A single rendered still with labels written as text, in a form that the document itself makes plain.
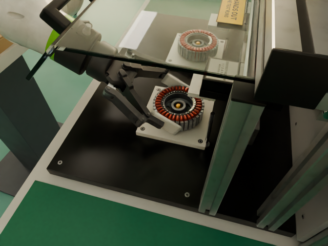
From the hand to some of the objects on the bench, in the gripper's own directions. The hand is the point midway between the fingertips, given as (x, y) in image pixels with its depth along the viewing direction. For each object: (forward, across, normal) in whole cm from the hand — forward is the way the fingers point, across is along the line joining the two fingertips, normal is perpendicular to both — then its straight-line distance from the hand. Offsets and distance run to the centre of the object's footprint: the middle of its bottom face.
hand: (177, 106), depth 56 cm
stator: (+1, 0, +2) cm, 2 cm away
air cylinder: (+14, 0, -4) cm, 15 cm away
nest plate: (+2, 0, +3) cm, 3 cm away
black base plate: (+4, +12, +4) cm, 13 cm away
